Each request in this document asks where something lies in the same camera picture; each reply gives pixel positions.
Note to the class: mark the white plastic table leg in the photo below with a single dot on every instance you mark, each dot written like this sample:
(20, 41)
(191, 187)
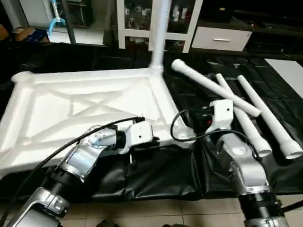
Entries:
(213, 86)
(251, 132)
(160, 33)
(274, 123)

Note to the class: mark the white plastic table top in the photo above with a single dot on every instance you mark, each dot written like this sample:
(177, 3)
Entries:
(80, 104)

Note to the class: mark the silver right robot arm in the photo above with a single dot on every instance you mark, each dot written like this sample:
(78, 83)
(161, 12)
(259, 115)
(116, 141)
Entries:
(241, 165)

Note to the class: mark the black work mat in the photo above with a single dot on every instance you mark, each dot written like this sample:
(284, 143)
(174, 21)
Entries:
(156, 175)

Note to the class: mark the white drawer unit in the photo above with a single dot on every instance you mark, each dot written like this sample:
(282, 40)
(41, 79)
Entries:
(220, 39)

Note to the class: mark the white flat panel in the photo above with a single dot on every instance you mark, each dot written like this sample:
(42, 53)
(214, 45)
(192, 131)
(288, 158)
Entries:
(286, 75)

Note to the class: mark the white glass door cabinet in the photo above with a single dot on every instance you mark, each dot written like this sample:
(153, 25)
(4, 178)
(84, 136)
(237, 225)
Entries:
(135, 23)

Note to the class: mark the grey metal pole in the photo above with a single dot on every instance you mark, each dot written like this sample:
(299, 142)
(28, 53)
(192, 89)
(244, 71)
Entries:
(69, 21)

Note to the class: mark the dark equipment rack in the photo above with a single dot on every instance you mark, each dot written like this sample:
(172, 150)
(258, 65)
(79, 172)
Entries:
(83, 13)

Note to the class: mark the light blue plastic item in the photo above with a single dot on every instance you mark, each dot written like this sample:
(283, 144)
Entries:
(56, 19)

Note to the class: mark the blue flat box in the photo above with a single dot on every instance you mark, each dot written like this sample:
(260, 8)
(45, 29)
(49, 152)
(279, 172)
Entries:
(31, 35)

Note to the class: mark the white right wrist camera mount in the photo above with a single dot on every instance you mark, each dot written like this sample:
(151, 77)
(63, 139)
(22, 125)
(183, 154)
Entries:
(221, 114)

